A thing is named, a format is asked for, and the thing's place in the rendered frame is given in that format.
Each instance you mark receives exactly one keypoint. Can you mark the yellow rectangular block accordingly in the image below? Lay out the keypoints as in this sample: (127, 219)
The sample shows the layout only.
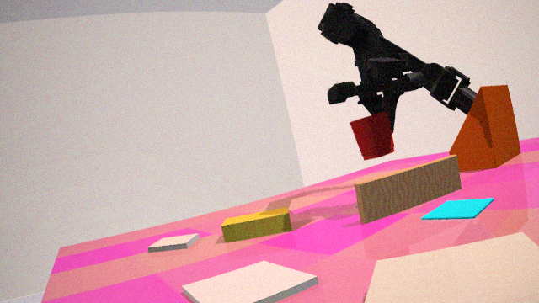
(260, 224)

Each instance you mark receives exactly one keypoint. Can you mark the dark red cup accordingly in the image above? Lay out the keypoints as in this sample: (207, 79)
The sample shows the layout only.
(373, 135)

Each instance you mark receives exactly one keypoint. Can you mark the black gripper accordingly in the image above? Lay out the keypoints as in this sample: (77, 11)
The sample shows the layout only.
(368, 89)

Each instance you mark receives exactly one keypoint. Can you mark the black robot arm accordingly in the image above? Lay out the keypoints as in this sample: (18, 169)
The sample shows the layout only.
(341, 25)

